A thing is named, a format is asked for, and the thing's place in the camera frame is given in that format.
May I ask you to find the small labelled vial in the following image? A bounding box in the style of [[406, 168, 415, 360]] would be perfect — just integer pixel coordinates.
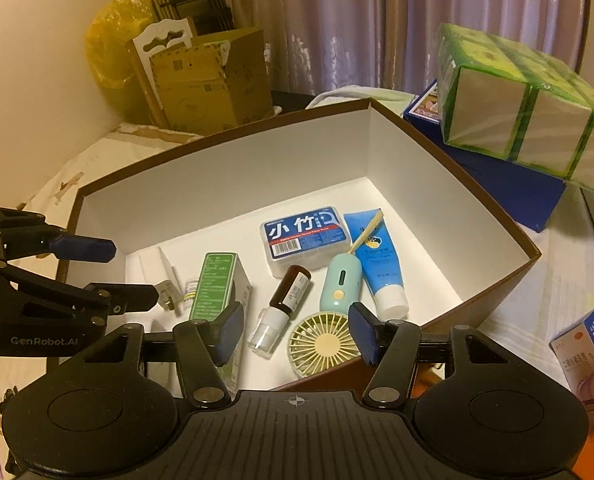
[[183, 276, 200, 314]]

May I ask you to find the blue cream tube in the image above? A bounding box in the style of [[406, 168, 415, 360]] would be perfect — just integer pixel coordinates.
[[343, 208, 410, 320]]

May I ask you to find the pink patterned curtain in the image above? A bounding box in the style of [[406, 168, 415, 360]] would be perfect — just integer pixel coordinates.
[[211, 0, 594, 102]]

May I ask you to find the tan cardboard carton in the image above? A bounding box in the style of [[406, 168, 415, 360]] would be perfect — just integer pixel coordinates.
[[127, 27, 276, 136]]

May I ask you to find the green and white medicine box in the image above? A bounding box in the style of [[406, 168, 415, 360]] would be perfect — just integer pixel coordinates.
[[187, 252, 252, 391]]

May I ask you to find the blue and white medicine box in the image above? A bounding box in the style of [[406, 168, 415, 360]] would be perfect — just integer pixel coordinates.
[[548, 304, 594, 431]]

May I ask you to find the brown bottle with white cap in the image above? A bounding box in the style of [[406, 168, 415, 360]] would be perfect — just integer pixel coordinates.
[[247, 265, 312, 358]]

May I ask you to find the yellow plastic bag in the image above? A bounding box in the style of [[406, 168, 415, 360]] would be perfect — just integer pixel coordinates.
[[86, 0, 158, 112]]

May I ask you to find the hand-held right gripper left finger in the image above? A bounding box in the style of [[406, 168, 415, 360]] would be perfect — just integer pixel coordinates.
[[82, 301, 245, 408]]

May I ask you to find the round beige handheld fan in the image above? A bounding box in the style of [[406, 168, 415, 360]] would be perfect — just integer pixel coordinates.
[[289, 310, 365, 378]]

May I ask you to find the clear floss pick case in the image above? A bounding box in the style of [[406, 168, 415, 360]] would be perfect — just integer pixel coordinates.
[[260, 205, 352, 280]]

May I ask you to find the white power adapter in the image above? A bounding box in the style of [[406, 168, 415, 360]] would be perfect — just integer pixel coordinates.
[[157, 246, 185, 317]]

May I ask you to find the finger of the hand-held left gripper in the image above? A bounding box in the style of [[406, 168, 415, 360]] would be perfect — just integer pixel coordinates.
[[0, 203, 118, 266], [0, 260, 159, 328]]

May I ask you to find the mint green handheld device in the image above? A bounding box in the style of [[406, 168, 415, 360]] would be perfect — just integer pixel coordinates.
[[319, 210, 385, 317]]

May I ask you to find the dark blue box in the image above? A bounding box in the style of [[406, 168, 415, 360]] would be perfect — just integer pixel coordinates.
[[403, 80, 568, 233]]

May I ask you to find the brown cardboard box white inside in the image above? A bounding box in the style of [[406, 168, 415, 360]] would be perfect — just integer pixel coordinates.
[[57, 99, 542, 392]]

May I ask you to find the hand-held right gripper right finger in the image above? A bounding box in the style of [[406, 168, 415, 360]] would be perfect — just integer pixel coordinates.
[[348, 301, 515, 408]]

